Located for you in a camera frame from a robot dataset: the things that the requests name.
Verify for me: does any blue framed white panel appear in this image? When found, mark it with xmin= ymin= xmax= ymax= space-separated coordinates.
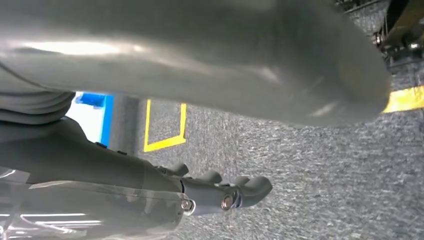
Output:
xmin=66 ymin=92 xmax=115 ymax=148

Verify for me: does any black wheeled stand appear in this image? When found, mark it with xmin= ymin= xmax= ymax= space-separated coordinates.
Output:
xmin=334 ymin=0 xmax=424 ymax=74

